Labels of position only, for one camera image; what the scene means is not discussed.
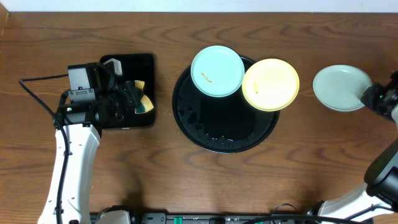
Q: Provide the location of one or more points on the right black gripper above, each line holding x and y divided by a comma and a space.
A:
369, 99

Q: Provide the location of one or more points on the black round tray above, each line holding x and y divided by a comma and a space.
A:
225, 125

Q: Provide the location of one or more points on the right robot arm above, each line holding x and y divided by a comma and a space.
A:
378, 195

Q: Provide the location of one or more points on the light blue plate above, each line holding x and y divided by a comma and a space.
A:
340, 87
217, 71

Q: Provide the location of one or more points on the yellow plate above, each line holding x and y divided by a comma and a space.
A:
270, 84

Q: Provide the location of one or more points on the black rectangular tray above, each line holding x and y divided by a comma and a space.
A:
135, 67

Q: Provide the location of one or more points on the green yellow sponge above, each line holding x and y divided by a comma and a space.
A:
146, 105

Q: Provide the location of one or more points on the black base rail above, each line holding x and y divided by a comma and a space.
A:
164, 217

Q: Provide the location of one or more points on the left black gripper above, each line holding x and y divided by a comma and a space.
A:
129, 97

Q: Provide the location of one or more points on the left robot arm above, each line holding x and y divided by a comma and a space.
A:
93, 106

